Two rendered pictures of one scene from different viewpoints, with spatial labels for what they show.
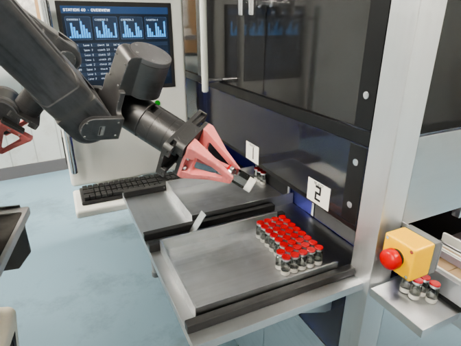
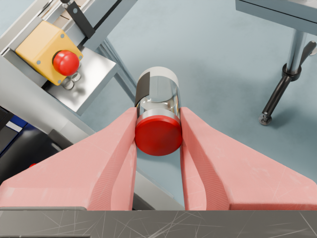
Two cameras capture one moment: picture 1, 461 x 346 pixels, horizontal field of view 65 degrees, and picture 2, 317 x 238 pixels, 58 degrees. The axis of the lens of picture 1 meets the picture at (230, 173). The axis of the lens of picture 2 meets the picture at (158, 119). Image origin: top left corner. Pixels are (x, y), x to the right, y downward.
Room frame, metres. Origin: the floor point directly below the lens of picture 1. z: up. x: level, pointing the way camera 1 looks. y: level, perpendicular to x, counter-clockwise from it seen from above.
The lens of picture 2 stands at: (0.48, 0.06, 1.32)
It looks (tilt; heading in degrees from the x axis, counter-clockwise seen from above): 60 degrees down; 273
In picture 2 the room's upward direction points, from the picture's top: 33 degrees counter-clockwise
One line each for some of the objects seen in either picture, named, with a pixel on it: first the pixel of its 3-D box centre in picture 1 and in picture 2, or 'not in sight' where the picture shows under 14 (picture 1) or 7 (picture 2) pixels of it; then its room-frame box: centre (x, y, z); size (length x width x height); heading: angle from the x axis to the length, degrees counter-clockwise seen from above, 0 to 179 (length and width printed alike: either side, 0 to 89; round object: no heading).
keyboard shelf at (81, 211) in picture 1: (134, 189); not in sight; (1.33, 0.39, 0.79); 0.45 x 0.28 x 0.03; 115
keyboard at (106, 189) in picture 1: (134, 185); not in sight; (1.30, 0.38, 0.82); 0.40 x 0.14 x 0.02; 115
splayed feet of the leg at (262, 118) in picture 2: not in sight; (290, 76); (-0.12, -0.49, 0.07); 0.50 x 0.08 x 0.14; 25
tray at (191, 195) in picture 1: (227, 191); not in sight; (1.08, 0.01, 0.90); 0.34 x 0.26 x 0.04; 116
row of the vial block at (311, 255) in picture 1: (291, 240); not in sight; (0.78, -0.15, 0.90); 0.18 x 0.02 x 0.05; 25
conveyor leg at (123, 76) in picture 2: not in sight; (140, 101); (0.53, -0.54, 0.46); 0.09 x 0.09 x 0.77; 25
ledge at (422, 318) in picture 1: (418, 301); (77, 76); (0.60, -0.39, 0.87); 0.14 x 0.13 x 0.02; 115
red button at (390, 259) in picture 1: (392, 258); (64, 62); (0.58, -0.31, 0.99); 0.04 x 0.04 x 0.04; 25
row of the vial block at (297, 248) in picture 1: (283, 242); not in sight; (0.77, -0.13, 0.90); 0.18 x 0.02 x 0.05; 25
